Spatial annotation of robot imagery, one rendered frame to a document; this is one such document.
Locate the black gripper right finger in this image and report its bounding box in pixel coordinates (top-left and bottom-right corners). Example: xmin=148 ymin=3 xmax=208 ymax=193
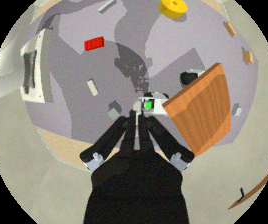
xmin=137 ymin=101 xmax=195 ymax=177

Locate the red toy building brick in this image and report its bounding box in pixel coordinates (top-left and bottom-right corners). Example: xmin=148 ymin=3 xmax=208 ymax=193
xmin=84 ymin=36 xmax=104 ymax=51

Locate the yellow short cylinder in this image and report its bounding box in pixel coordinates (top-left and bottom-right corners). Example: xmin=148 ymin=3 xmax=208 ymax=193
xmin=159 ymin=0 xmax=187 ymax=19

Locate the small tan block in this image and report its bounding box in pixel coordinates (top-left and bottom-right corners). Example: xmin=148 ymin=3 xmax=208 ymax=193
xmin=224 ymin=22 xmax=236 ymax=35

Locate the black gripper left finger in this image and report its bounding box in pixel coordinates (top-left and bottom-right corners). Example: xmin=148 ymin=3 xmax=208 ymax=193
xmin=79 ymin=101 xmax=137 ymax=177

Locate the tan cardboard box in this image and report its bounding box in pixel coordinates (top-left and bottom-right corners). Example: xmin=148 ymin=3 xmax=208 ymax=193
xmin=242 ymin=50 xmax=253 ymax=63

